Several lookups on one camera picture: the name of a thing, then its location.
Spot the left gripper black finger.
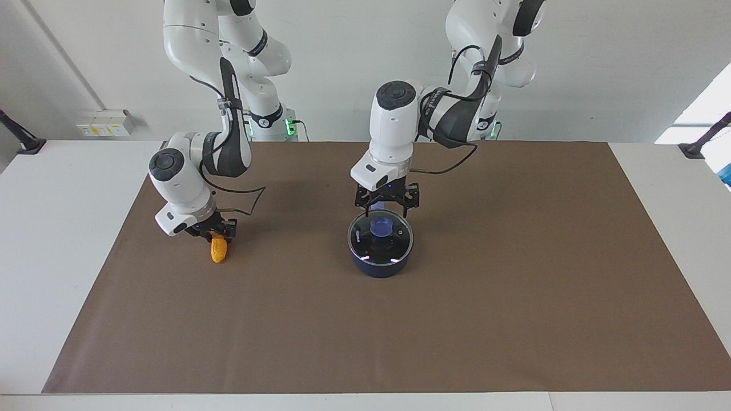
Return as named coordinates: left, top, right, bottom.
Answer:
left=354, top=186, right=376, bottom=219
left=401, top=182, right=421, bottom=222

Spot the glass lid with blue knob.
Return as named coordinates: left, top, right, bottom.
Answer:
left=348, top=209, right=414, bottom=267

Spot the brown table mat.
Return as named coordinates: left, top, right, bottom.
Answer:
left=42, top=141, right=731, bottom=394

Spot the dark pot with lilac handle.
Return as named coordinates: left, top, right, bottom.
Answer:
left=349, top=243, right=413, bottom=279

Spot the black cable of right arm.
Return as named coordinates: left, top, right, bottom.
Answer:
left=190, top=57, right=267, bottom=217

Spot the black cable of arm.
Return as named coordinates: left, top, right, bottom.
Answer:
left=190, top=57, right=267, bottom=217
left=407, top=34, right=504, bottom=175

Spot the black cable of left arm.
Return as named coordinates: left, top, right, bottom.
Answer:
left=407, top=34, right=504, bottom=175

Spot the white wall socket box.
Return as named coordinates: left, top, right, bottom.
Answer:
left=76, top=110, right=136, bottom=138

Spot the black camera stand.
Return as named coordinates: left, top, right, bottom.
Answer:
left=0, top=110, right=47, bottom=155
left=678, top=111, right=731, bottom=159

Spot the white wall cable duct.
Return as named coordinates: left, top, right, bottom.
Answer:
left=23, top=0, right=107, bottom=112

